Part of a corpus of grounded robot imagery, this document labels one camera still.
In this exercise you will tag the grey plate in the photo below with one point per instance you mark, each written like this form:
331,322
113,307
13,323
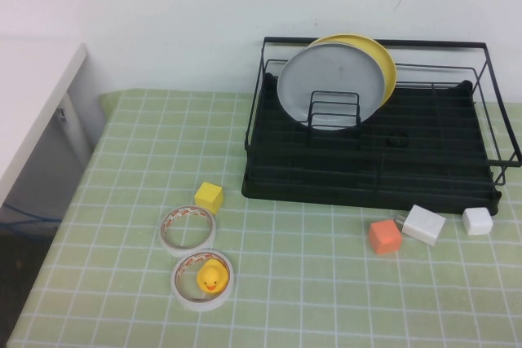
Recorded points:
326,75

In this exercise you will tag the yellow plate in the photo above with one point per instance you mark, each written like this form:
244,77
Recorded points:
387,71

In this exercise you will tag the yellow cube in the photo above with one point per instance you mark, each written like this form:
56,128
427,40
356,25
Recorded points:
209,196

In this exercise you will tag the white double-sided tape roll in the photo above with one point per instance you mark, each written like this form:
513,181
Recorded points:
163,238
177,291

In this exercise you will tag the yellow rubber duck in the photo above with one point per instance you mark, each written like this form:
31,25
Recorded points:
211,276

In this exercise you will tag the orange cube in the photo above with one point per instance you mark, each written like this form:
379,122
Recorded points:
384,238

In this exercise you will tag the green checked tablecloth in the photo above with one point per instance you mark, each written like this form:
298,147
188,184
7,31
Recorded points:
326,303

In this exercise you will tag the white charger adapter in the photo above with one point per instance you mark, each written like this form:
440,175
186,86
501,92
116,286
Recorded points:
423,225

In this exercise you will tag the small cabinet side latch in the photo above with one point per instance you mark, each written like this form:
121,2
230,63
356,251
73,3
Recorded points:
62,113

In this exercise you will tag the white cube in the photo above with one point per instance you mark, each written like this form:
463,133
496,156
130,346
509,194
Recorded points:
477,221

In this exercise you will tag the white side cabinet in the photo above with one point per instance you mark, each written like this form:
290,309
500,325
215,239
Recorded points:
36,79

